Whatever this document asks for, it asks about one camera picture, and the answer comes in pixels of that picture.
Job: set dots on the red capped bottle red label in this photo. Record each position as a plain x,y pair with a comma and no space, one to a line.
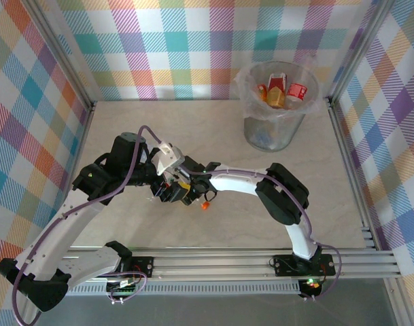
166,185

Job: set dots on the orange bottle cap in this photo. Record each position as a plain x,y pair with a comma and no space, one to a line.
205,205

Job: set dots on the small red orange label bottle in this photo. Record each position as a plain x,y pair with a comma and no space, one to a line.
261,91

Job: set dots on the clear bottle red wrap label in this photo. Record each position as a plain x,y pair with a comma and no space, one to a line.
296,91

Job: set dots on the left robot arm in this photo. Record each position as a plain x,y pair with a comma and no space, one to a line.
57,231

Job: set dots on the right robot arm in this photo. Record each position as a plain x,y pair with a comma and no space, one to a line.
234,180

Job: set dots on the clear plastic bin liner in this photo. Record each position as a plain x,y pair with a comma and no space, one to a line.
249,108

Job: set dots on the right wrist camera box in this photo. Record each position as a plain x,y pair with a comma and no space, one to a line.
183,173

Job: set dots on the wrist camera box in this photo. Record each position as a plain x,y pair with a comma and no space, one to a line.
164,156
183,173

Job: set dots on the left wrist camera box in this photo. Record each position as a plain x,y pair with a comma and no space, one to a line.
164,156

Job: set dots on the aluminium side rail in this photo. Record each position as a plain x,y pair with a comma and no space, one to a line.
84,136
346,153

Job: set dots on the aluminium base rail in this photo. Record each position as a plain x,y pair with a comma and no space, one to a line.
210,263

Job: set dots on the aluminium frame post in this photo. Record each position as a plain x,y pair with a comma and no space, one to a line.
63,51
358,51

